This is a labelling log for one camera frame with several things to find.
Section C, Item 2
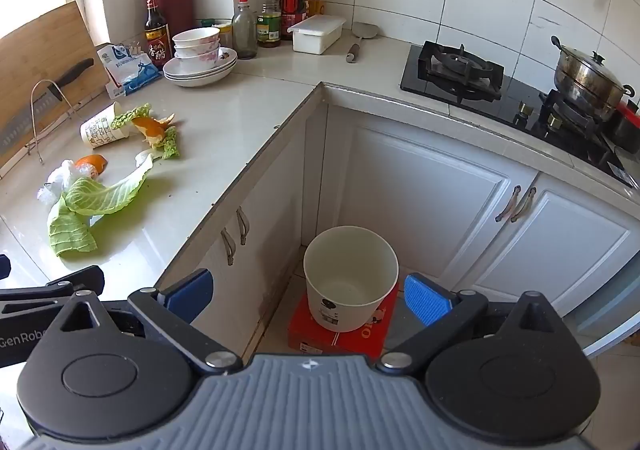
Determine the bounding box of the printed paper cup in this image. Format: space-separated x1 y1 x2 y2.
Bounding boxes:
80 101 132 149

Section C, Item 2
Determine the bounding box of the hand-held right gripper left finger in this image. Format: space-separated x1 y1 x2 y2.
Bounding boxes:
59 269 244 377

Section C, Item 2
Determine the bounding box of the stainless steel pot with lid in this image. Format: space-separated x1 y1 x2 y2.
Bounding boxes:
551 36 636 123

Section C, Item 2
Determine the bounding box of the metal wire rack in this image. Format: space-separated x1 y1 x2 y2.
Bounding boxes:
25 78 86 165

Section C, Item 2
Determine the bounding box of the dark vinegar bottle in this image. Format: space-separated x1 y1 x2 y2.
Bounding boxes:
144 0 169 70

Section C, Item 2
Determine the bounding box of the wooden cutting board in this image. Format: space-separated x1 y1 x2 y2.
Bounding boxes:
0 0 111 171

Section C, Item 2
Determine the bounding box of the large pale cabbage leaf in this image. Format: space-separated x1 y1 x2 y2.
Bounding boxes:
65 152 155 217

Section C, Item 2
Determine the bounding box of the bottle with red label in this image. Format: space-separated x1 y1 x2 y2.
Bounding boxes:
280 0 304 40

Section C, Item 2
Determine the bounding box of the white plastic bin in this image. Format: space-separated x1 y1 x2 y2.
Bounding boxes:
303 226 400 333

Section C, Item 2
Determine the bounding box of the black handled kitchen knife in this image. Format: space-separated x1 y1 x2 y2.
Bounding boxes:
0 58 95 158

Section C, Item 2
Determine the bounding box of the white cabinet door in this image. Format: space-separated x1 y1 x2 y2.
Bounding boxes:
322 104 540 291
452 170 640 319
231 100 308 366
154 202 246 331

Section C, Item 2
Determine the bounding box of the red cardboard box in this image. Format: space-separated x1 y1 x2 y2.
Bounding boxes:
287 280 401 361

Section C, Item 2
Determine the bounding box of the orange peel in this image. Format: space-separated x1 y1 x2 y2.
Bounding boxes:
131 113 177 149
74 155 108 177

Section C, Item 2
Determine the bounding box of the white deep plate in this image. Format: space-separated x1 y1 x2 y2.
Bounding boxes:
167 77 232 88
163 48 238 79
164 72 236 83

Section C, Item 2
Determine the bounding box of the oil bottle with green label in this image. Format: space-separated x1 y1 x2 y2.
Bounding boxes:
256 0 283 49

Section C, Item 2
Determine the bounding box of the black glass gas stove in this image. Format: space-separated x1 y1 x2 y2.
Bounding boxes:
400 40 640 189

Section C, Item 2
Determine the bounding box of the glass bottle with red cap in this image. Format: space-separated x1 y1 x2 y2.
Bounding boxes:
231 0 259 60

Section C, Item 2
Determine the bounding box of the dark pot with red rim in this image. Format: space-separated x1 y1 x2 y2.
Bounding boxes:
602 100 640 155

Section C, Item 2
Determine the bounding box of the black cast iron pan support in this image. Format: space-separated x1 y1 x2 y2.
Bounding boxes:
539 88 623 145
417 40 505 104

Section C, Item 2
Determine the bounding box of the white lidded plastic container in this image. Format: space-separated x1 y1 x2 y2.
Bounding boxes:
290 14 347 54

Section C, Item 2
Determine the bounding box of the metal spatula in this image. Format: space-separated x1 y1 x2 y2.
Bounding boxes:
344 22 379 64

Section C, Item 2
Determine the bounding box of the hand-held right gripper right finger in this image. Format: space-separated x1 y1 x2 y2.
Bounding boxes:
375 274 558 376

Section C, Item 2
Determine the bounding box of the clear plastic wrap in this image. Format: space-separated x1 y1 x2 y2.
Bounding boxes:
36 160 91 209

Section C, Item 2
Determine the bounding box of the dark red knife block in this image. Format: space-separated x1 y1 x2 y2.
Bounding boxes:
152 0 197 36

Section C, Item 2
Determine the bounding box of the white and blue salt bag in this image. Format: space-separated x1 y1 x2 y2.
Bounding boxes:
96 42 164 98

